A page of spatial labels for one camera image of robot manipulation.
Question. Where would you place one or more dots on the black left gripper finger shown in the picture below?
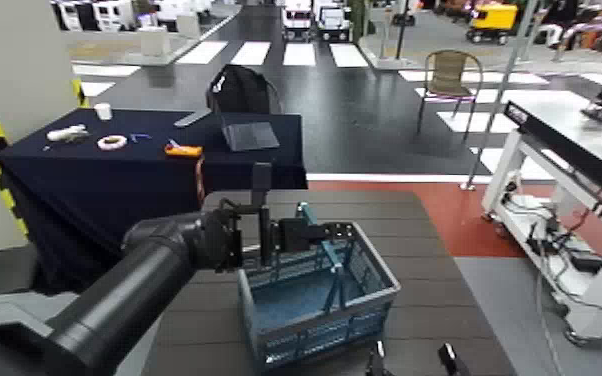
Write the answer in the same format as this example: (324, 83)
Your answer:
(453, 362)

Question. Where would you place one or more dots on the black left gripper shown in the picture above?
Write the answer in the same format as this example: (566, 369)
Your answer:
(301, 233)

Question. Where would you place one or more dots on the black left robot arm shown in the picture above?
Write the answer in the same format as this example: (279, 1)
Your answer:
(122, 294)

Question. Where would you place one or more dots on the black power adapter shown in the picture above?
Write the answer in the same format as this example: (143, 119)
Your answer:
(586, 261)

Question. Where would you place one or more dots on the black open laptop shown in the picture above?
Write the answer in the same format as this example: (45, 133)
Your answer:
(251, 135)

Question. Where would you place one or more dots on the orange hand tool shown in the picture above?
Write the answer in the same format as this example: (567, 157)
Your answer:
(183, 151)

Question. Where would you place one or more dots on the black backpack on chair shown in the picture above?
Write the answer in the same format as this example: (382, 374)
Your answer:
(240, 90)

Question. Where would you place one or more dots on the brown wicker metal chair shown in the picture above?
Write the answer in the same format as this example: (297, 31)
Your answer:
(448, 73)

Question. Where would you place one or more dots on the grey flat bar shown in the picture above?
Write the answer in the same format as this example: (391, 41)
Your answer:
(192, 118)

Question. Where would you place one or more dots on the grey metal stand pole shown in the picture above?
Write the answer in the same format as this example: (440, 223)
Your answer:
(500, 90)

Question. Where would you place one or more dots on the blue pen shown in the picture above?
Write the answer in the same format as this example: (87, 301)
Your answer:
(140, 137)

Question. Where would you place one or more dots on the white table with black edge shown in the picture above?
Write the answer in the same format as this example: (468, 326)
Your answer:
(568, 118)

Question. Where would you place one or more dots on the dark street lamp pole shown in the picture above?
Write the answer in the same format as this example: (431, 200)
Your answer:
(402, 26)

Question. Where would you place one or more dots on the white model truck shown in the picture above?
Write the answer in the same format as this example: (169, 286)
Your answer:
(333, 22)
(297, 21)

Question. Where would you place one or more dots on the table with navy cloth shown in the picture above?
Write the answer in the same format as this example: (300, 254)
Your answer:
(96, 184)

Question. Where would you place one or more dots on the pink white tape roll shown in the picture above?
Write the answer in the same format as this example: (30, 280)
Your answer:
(112, 142)

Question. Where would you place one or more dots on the yellow small vehicle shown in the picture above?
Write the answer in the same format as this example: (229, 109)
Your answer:
(491, 22)

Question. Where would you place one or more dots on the white paper cup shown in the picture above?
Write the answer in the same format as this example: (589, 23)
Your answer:
(103, 111)

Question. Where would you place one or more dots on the white square block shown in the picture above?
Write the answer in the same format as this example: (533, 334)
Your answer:
(154, 41)

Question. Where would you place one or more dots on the small yellow black corner guard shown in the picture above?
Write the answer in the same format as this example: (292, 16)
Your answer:
(79, 92)

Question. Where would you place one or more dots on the white kiosk row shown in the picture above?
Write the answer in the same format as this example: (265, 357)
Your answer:
(96, 14)

